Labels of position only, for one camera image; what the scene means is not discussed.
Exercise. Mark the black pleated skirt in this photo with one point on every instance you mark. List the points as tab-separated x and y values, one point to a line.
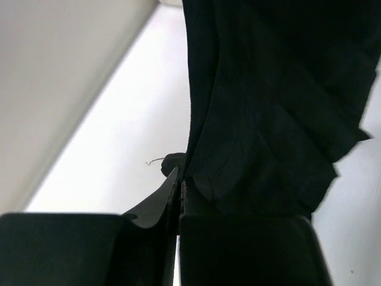
277	93

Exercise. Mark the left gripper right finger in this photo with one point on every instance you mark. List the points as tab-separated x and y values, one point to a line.
246	249

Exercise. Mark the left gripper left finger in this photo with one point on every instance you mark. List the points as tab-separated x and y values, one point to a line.
134	248

